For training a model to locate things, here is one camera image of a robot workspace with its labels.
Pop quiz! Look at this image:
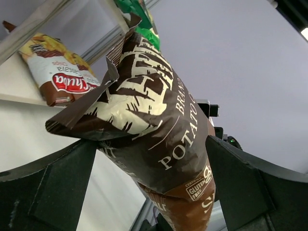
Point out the brown Chuba cassava chips bag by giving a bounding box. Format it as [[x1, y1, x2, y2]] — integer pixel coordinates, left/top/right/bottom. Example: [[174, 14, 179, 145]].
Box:
[[73, 53, 101, 100]]

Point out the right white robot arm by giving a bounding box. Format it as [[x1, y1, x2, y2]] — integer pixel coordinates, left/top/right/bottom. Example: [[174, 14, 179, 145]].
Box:
[[197, 100, 243, 150]]

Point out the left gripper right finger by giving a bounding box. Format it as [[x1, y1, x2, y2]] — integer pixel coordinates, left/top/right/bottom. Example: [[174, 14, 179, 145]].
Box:
[[205, 136, 308, 231]]

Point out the brown Kettle sea salt bag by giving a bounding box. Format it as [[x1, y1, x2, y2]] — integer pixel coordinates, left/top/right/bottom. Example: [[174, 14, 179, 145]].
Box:
[[45, 14, 216, 231]]

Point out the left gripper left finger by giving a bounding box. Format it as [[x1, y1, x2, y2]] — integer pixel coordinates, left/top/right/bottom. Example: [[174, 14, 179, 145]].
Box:
[[0, 140, 97, 231]]

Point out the white two-tier wooden shelf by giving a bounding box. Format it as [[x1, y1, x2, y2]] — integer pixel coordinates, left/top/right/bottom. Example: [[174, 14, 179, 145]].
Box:
[[0, 0, 135, 114]]

